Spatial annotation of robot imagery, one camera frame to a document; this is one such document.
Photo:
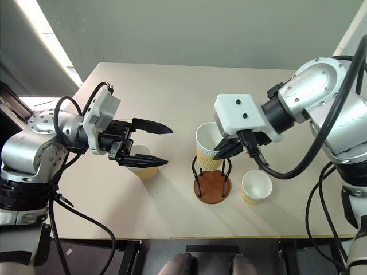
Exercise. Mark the black table leg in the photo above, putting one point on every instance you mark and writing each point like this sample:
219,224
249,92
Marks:
289,257
129,257

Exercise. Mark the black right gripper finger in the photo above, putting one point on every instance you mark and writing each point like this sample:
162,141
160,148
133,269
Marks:
233,151
222,151

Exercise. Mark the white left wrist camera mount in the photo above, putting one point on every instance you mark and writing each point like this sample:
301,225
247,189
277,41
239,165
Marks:
103,109

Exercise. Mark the small white floor tag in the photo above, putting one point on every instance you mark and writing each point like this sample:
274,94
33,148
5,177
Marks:
69,252

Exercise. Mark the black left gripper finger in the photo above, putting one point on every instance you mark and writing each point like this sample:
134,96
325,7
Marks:
143,161
152,127

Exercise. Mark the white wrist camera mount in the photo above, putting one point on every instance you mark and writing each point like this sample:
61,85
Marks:
238,114
103,109

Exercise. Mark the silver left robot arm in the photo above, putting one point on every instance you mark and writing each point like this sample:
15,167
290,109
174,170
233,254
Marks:
20,151

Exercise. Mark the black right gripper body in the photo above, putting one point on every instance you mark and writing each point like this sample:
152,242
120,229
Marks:
262,139

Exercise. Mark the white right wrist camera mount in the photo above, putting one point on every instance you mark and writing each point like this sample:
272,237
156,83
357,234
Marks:
238,114

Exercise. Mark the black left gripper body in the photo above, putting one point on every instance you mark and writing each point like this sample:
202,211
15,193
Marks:
117,134

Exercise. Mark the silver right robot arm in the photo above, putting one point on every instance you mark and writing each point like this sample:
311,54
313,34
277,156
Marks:
312,83

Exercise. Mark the ribbed tan paper cup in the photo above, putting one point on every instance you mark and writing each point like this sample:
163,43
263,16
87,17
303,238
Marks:
205,137
256,186
146,173

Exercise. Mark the dark rounded shape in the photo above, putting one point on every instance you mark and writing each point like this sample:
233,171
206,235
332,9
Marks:
243,266
177,265

